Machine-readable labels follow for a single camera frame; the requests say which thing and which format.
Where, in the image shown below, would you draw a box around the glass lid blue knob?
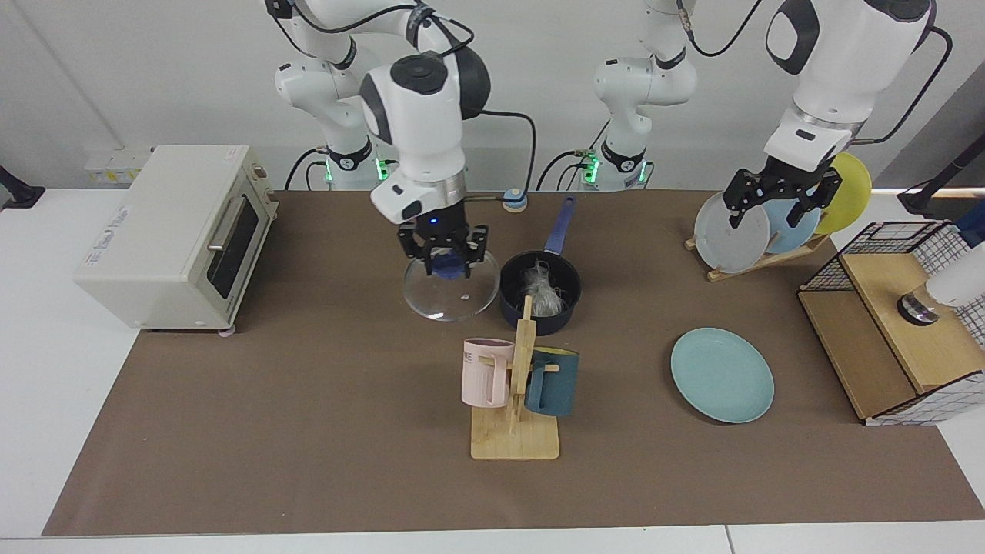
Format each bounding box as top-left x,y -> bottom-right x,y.
403,250 -> 499,322

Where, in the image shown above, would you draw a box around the white vermicelli bundle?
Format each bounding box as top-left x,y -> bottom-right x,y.
519,262 -> 574,318

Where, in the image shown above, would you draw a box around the light blue plate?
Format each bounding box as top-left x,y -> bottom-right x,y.
762,196 -> 823,256

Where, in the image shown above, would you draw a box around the pale grey plate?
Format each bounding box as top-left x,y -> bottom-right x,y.
693,192 -> 772,274

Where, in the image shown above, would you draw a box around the wooden plate rack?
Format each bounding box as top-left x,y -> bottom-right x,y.
684,233 -> 832,282

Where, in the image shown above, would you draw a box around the yellow plate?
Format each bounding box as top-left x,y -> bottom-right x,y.
814,152 -> 873,235

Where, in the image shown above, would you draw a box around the teal round plate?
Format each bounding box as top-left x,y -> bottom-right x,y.
670,327 -> 775,425

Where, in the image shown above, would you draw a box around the pink mug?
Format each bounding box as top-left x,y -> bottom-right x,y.
461,338 -> 515,409

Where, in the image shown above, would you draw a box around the black stand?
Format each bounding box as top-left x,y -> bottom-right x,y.
897,135 -> 985,216
0,165 -> 45,210

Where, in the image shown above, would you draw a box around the dark teal mug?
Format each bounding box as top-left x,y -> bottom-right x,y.
525,348 -> 579,418

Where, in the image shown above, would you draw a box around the brown table cloth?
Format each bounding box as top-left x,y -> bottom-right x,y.
42,191 -> 985,537

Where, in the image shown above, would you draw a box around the white bottle silver end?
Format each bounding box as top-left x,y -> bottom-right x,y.
897,258 -> 985,326

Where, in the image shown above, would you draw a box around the wooden cup stand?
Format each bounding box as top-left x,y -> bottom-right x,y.
470,295 -> 561,461

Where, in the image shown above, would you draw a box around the pale toaster oven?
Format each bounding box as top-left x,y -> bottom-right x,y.
74,145 -> 279,338

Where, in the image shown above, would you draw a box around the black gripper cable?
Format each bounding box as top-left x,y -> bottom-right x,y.
850,27 -> 953,147
462,110 -> 537,202

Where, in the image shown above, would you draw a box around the black pot blue handle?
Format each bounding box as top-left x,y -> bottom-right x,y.
498,195 -> 583,337

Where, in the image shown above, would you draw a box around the wire basket wooden floor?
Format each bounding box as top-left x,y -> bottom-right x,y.
797,220 -> 985,426

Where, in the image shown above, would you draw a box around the black base cable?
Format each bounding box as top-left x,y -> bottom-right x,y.
285,149 -> 409,192
536,150 -> 601,192

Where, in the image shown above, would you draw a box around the white wall socket strip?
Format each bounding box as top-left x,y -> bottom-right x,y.
83,146 -> 155,185

